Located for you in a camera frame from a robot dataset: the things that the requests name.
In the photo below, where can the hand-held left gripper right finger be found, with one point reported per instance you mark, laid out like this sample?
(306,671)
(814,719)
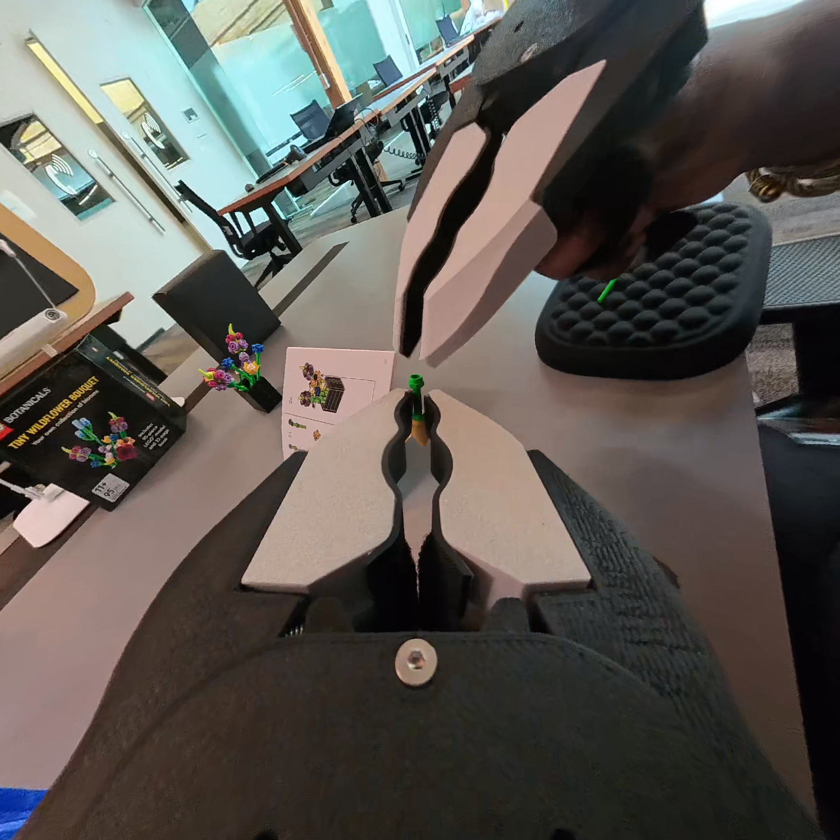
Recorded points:
(519,525)

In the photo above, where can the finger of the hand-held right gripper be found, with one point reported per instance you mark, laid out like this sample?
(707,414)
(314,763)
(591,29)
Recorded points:
(519,223)
(440,223)

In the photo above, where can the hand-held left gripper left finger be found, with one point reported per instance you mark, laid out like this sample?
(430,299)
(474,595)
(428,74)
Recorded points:
(322,525)

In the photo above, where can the yellow lego flower piece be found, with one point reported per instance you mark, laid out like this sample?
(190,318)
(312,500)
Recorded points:
(418,429)

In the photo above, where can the blue plastic bin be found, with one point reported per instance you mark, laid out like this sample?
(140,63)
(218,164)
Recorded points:
(16,803)

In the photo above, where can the lego instruction booklet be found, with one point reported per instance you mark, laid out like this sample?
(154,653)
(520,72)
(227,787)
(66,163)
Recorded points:
(335,387)

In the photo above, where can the lego flower model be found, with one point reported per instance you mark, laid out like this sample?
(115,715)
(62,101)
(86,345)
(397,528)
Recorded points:
(243,374)

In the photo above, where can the black lego set box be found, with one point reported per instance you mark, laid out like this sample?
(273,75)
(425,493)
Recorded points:
(85,427)

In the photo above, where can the person's right hand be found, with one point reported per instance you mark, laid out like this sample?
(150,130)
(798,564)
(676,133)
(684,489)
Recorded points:
(761,105)

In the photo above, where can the long wooden desk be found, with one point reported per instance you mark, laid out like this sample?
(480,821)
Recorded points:
(341,131)

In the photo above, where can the black honeycomb cushion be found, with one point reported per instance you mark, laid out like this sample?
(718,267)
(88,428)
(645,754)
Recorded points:
(683,309)

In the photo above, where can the black office chair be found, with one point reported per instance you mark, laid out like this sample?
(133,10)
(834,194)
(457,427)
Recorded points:
(243,236)

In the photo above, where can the plain black box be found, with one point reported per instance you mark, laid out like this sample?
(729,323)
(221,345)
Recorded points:
(217,305)

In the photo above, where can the white flat device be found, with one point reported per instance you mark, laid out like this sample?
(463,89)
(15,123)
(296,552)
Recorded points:
(50,515)

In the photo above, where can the grey mesh office chair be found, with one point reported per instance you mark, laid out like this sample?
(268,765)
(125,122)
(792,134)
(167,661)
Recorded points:
(803,269)

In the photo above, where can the wood-framed dark screen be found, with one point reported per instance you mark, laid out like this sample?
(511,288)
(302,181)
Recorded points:
(33,295)

